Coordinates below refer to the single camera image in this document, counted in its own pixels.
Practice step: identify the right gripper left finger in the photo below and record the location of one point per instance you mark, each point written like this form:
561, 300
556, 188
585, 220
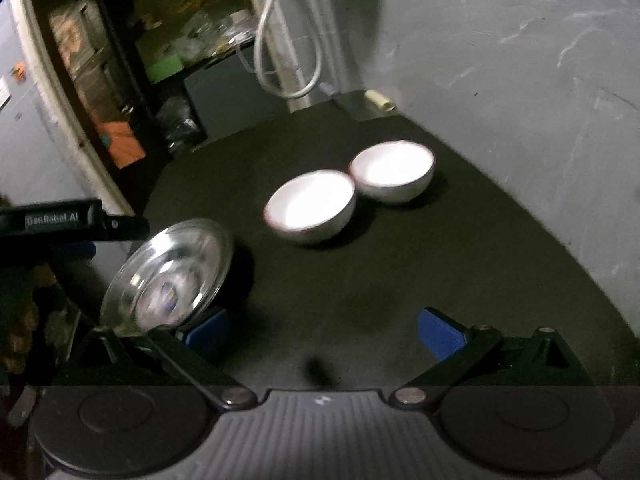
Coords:
195, 352

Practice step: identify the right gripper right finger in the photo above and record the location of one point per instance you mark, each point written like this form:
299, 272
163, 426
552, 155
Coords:
458, 350

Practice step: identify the steel plate with sticker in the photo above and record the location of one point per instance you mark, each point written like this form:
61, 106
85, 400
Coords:
169, 280

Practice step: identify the white ceramic bowl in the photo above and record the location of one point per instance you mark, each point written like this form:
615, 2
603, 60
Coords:
311, 207
393, 172

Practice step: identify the green box on shelf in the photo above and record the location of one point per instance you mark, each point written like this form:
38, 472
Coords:
164, 68

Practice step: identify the dark grey cabinet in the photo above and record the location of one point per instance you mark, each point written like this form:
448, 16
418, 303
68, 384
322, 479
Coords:
227, 98

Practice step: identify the orange wall hook ornament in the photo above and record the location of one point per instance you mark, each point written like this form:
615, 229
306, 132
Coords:
18, 71

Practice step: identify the cleaver with cream handle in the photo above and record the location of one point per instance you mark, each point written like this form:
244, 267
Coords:
362, 108

